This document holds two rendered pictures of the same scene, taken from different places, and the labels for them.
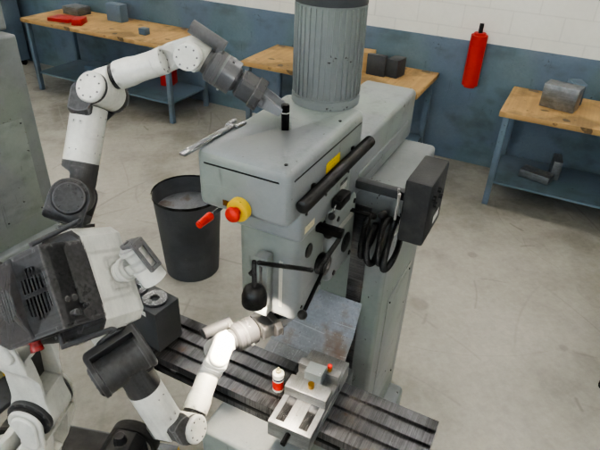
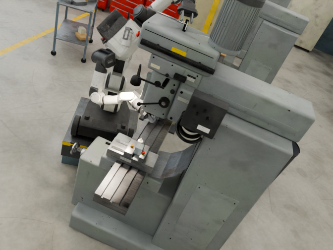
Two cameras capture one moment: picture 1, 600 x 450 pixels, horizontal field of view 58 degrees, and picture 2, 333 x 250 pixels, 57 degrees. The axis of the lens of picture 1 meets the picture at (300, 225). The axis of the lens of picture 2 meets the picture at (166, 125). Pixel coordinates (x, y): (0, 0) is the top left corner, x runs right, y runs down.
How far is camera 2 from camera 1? 1.82 m
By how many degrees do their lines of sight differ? 55
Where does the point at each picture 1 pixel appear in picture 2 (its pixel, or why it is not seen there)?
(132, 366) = (99, 57)
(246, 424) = not seen: hidden behind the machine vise
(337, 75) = (216, 28)
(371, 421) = (124, 180)
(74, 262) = (118, 22)
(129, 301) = (120, 47)
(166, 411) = (94, 81)
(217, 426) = (121, 136)
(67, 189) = (139, 7)
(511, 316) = not seen: outside the picture
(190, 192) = not seen: hidden behind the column
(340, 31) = (225, 7)
